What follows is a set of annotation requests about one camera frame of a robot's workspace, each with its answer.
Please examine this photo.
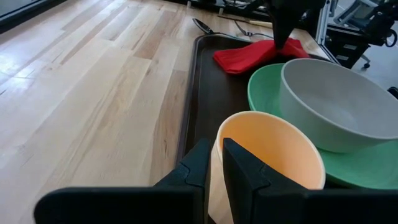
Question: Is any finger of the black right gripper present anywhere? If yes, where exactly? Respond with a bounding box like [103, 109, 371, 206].
[281, 0, 326, 49]
[267, 0, 296, 49]

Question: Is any grey bowl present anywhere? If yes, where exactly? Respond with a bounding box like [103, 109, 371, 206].
[279, 58, 398, 154]

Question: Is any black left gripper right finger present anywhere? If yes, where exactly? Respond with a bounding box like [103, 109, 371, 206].
[223, 138, 398, 224]

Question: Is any brown plastic tray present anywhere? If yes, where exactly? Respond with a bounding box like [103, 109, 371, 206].
[175, 33, 340, 191]

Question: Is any spoon with teal handle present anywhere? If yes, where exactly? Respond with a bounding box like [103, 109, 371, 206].
[192, 17, 251, 40]

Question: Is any black drawer cabinet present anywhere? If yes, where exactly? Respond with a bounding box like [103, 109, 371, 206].
[325, 26, 371, 70]

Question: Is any red cloth napkin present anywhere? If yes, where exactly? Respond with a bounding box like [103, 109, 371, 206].
[212, 37, 311, 75]

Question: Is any green plate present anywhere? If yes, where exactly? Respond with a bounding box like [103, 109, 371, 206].
[248, 63, 398, 190]

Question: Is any orange cup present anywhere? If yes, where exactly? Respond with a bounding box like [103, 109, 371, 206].
[207, 110, 326, 224]

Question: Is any silver aluminium extrusion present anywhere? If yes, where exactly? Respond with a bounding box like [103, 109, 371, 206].
[315, 0, 331, 47]

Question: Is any grey office chair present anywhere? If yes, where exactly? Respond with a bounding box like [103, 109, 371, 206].
[334, 0, 385, 69]

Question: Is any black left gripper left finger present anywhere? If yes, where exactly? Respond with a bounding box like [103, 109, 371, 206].
[33, 138, 212, 224]

